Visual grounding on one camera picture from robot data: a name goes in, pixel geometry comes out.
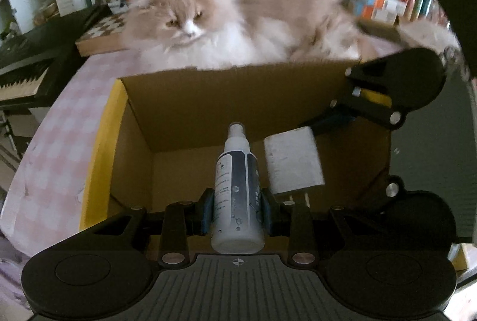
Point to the white spray bottle dark label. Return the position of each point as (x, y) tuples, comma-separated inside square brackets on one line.
[(236, 194)]

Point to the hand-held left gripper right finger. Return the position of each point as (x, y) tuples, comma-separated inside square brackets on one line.
[(267, 213)]

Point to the orange and blue carton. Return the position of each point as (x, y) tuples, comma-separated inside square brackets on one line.
[(374, 16), (378, 2)]

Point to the white rectangular box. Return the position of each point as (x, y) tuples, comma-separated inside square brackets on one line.
[(294, 157)]

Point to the pink printed desk mat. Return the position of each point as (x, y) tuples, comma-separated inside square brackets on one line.
[(56, 142)]

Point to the black piano keyboard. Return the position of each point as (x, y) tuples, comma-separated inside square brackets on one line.
[(33, 60)]

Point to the fluffy cream cat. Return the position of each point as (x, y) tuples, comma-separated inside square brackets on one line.
[(242, 22)]

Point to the yellow cardboard box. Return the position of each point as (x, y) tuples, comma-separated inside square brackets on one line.
[(193, 101)]

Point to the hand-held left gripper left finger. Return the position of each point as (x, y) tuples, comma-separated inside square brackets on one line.
[(207, 213)]

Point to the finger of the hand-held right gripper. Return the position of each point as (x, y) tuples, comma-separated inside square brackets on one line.
[(363, 82), (391, 190)]

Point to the wooden chessboard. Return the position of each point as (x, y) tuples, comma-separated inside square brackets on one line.
[(102, 32)]

